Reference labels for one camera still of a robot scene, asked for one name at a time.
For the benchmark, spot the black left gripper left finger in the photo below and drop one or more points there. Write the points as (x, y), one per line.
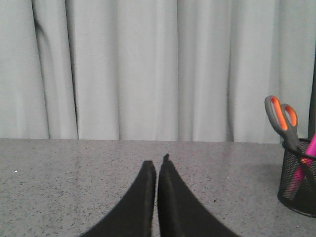
(133, 214)

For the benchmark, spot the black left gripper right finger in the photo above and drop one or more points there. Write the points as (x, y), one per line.
(180, 213)

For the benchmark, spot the magenta pen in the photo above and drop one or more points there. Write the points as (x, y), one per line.
(299, 173)

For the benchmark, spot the grey orange handled scissors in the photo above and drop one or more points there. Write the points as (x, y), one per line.
(284, 121)

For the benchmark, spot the black mesh pen cup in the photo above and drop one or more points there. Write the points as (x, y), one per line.
(304, 201)

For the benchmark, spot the grey curtain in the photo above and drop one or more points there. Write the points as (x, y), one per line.
(176, 70)

